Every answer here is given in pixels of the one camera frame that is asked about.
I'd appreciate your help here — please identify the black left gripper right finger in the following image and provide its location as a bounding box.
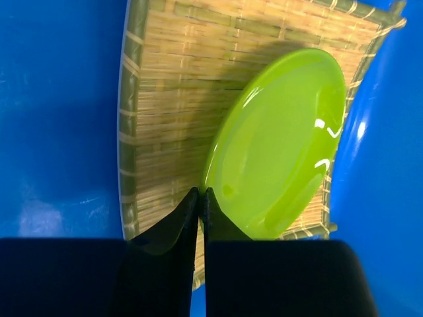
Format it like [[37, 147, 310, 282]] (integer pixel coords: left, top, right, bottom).
[[203, 188, 378, 316]]

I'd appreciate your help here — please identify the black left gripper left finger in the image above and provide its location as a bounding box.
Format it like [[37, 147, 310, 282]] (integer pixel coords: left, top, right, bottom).
[[112, 188, 199, 316]]

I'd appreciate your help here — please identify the green round plate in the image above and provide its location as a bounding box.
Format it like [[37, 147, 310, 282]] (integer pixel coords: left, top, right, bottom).
[[132, 48, 347, 257]]

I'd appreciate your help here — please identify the woven bamboo mat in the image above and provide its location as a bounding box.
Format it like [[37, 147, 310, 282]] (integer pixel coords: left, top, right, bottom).
[[118, 1, 406, 288]]

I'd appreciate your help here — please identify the blue plastic bin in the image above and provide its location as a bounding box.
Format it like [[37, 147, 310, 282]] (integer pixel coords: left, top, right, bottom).
[[1, 1, 422, 316]]

